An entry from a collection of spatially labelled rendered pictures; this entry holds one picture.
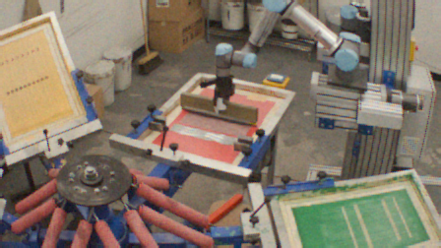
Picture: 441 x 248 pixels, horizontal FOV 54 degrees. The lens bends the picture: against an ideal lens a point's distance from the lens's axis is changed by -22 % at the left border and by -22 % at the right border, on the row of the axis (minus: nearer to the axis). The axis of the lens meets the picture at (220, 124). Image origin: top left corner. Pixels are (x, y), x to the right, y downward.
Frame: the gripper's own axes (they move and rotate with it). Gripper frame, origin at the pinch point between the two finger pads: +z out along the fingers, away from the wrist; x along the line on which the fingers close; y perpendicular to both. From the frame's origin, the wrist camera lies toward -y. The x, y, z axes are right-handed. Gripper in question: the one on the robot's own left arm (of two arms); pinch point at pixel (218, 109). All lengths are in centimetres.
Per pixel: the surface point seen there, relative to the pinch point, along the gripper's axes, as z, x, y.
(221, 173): -3, -51, 24
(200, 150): 4.6, -29.4, 4.4
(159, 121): 0.0, -22.5, -20.3
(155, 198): -19, -95, 17
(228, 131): 4.4, -9.6, 10.0
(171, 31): 79, 253, -164
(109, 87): 85, 128, -162
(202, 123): 4.9, -8.2, -4.6
